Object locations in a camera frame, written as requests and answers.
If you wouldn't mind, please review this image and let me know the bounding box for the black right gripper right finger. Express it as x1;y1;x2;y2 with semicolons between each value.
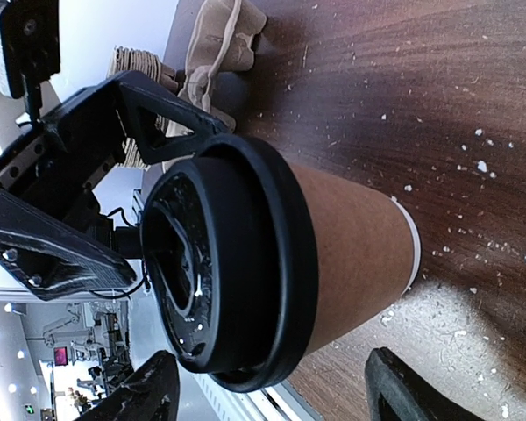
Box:
365;347;481;421

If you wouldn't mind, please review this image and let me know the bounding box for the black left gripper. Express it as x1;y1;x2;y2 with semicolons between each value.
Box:
0;72;228;301

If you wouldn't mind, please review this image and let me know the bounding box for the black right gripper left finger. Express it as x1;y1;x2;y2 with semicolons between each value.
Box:
78;350;180;421

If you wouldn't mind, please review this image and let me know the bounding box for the single brown paper cup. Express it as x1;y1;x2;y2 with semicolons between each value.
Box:
291;165;422;354

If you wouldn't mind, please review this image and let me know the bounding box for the black cup lid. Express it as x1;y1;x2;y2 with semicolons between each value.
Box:
140;134;319;393

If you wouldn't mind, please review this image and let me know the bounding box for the single pulp cup carrier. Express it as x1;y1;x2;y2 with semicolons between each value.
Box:
178;0;267;132

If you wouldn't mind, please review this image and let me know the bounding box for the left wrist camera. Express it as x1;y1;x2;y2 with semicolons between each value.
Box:
0;1;60;99

